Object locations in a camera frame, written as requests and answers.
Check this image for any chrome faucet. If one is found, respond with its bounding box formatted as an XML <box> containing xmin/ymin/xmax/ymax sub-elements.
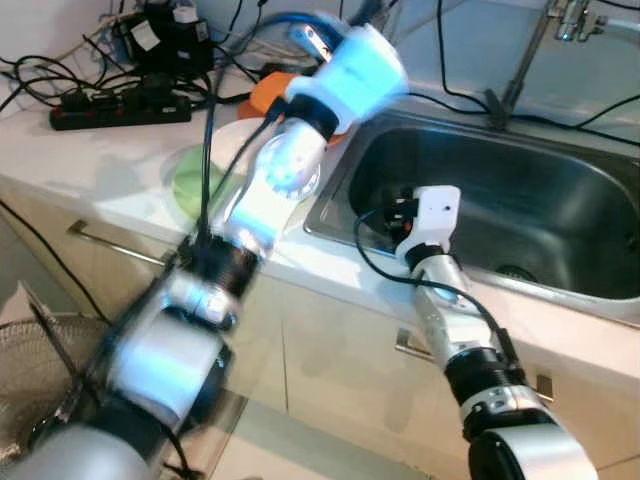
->
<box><xmin>486</xmin><ymin>0</ymin><xmax>603</xmax><ymax>130</ymax></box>

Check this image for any orange plate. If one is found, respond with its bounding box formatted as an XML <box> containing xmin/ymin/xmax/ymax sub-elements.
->
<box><xmin>319</xmin><ymin>119</ymin><xmax>354</xmax><ymax>148</ymax></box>

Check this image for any stainless steel sink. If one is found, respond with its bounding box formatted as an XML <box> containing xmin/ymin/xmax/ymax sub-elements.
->
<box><xmin>304</xmin><ymin>107</ymin><xmax>640</xmax><ymax>327</ymax></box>

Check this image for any metal cabinet door handle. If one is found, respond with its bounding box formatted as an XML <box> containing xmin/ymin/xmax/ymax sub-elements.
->
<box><xmin>394</xmin><ymin>329</ymin><xmax>557</xmax><ymax>402</ymax></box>

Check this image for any metal drawer handle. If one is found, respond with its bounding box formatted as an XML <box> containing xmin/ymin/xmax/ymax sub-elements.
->
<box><xmin>67</xmin><ymin>219</ymin><xmax>177</xmax><ymax>267</ymax></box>

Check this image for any beige kitchen cabinet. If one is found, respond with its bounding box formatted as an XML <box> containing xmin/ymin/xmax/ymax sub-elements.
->
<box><xmin>0</xmin><ymin>175</ymin><xmax>640</xmax><ymax>480</ymax></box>

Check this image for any orange bowl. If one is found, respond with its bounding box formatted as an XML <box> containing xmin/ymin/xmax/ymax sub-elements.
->
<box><xmin>249</xmin><ymin>71</ymin><xmax>307</xmax><ymax>114</ymax></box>

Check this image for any white water hose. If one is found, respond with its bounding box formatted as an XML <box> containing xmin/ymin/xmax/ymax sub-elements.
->
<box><xmin>599</xmin><ymin>14</ymin><xmax>640</xmax><ymax>42</ymax></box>

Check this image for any black power strip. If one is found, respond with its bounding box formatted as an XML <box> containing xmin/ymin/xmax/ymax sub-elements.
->
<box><xmin>49</xmin><ymin>87</ymin><xmax>194</xmax><ymax>132</ymax></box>

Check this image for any black power adapter box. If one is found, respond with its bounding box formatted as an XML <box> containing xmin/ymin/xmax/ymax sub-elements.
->
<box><xmin>111</xmin><ymin>0</ymin><xmax>214</xmax><ymax>77</ymax></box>

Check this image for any sink drain strainer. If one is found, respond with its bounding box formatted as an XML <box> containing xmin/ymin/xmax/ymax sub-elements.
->
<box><xmin>494</xmin><ymin>261</ymin><xmax>542</xmax><ymax>287</ymax></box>

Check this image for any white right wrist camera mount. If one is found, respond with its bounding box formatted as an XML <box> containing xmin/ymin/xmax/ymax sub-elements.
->
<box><xmin>397</xmin><ymin>184</ymin><xmax>464</xmax><ymax>264</ymax></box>

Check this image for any green plate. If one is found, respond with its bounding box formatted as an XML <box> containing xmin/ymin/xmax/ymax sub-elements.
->
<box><xmin>169</xmin><ymin>144</ymin><xmax>323</xmax><ymax>223</ymax></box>

